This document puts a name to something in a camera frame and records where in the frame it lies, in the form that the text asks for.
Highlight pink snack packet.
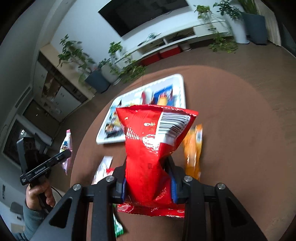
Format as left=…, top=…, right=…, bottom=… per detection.
left=60, top=129, right=73, bottom=175

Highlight large red snack bag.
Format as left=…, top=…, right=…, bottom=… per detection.
left=116, top=105, right=198, bottom=218

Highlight black nut snack packet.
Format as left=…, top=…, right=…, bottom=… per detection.
left=104, top=100, right=123, bottom=139

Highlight blue snack packet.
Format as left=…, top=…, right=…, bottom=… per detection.
left=151, top=85, right=175, bottom=106

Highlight grey sleeve forearm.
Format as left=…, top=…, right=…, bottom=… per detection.
left=13, top=203, right=48, bottom=241

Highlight person's left hand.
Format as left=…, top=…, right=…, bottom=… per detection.
left=26, top=179, right=56, bottom=211

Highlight red white snack packet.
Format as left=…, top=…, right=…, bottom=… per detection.
left=92, top=156, right=114, bottom=185

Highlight orange snack bar packet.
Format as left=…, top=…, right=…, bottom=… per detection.
left=183, top=124, right=203, bottom=181

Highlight green seed snack packet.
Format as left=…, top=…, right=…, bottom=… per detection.
left=112, top=204, right=125, bottom=238

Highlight white plastic tray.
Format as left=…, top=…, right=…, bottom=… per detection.
left=95, top=73, right=187, bottom=145

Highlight wooden white cupboard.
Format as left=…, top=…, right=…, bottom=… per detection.
left=33, top=44, right=96, bottom=122

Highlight dark blue left pot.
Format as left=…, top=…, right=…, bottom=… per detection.
left=85, top=70, right=111, bottom=93

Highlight white left plant pot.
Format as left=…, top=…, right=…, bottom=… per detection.
left=101, top=63, right=121, bottom=86

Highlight white plant pot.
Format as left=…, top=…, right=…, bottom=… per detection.
left=228, top=17, right=250, bottom=45
left=101, top=63, right=121, bottom=86

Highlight red storage box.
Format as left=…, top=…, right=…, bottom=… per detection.
left=140, top=52, right=161, bottom=66
left=159, top=45, right=182, bottom=59

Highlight white tv cabinet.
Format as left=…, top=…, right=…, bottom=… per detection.
left=118, top=14, right=233, bottom=62

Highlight dark blue plant pot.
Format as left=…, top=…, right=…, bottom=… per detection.
left=241, top=12, right=268, bottom=45

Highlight tall green plant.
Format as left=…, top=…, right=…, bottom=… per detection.
left=238, top=0, right=258, bottom=15

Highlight black wall television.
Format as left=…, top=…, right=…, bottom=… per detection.
left=98, top=0, right=188, bottom=37

